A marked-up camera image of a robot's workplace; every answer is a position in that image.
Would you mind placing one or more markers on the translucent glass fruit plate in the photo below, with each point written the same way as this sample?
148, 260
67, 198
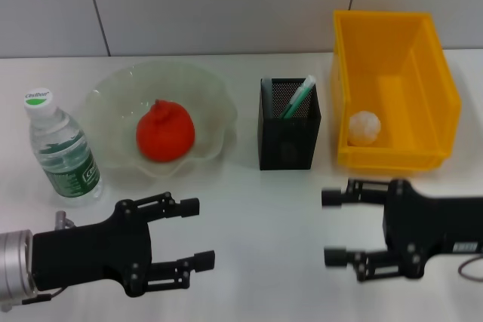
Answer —
211, 126

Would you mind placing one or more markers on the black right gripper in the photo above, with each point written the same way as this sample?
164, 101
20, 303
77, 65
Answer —
434, 227

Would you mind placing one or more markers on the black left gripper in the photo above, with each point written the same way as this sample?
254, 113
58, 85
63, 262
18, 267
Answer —
94, 254

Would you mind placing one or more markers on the orange fruit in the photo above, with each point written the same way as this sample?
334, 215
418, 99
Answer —
166, 137

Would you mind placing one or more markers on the white paper ball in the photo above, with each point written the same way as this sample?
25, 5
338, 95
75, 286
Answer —
364, 127

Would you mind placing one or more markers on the clear green-label water bottle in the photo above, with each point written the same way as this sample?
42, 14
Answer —
64, 163

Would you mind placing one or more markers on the black mesh pen holder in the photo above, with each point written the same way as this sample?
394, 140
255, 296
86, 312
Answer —
287, 141

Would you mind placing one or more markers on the mint green utility knife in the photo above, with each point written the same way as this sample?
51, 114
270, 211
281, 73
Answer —
300, 95

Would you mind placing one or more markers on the yellow plastic bin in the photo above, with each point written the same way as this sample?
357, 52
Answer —
415, 73

